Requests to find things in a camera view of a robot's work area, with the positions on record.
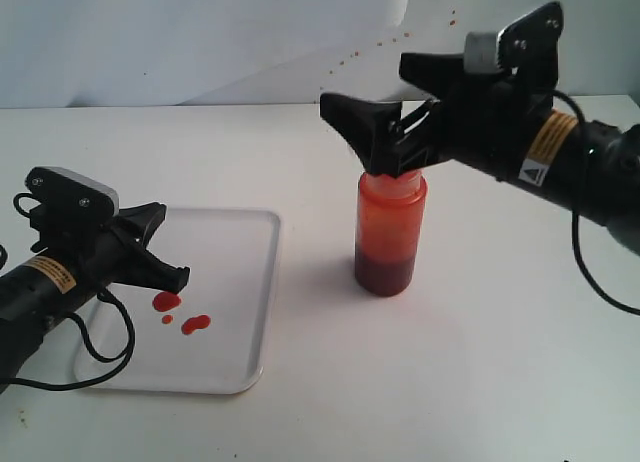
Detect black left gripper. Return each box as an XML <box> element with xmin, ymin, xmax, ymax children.
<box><xmin>1</xmin><ymin>202</ymin><xmax>190</xmax><ymax>327</ymax></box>

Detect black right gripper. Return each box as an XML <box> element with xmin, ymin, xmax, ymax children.
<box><xmin>319</xmin><ymin>52</ymin><xmax>587</xmax><ymax>202</ymax></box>

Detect red sauce squeeze bottle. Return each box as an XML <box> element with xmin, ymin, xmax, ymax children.
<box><xmin>354</xmin><ymin>170</ymin><xmax>428</xmax><ymax>297</ymax></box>

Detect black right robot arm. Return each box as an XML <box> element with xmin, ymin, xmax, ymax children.
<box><xmin>320</xmin><ymin>53</ymin><xmax>639</xmax><ymax>252</ymax></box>

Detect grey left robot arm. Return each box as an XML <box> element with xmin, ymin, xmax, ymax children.
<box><xmin>1</xmin><ymin>202</ymin><xmax>190</xmax><ymax>391</ymax></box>

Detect red sauce drops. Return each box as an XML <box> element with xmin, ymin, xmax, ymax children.
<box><xmin>151</xmin><ymin>291</ymin><xmax>213</xmax><ymax>337</ymax></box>

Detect white rectangular plastic tray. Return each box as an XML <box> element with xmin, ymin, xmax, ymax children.
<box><xmin>100</xmin><ymin>208</ymin><xmax>281</xmax><ymax>395</ymax></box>

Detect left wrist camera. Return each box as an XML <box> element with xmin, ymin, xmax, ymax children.
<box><xmin>25</xmin><ymin>166</ymin><xmax>119</xmax><ymax>229</ymax></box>

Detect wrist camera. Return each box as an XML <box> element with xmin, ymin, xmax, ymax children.
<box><xmin>25</xmin><ymin>166</ymin><xmax>119</xmax><ymax>229</ymax></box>
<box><xmin>463</xmin><ymin>1</ymin><xmax>564</xmax><ymax>75</ymax></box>

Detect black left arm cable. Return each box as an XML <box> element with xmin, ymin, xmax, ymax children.
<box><xmin>0</xmin><ymin>191</ymin><xmax>136</xmax><ymax>391</ymax></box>

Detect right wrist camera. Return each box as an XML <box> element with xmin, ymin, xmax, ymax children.
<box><xmin>463</xmin><ymin>1</ymin><xmax>564</xmax><ymax>75</ymax></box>

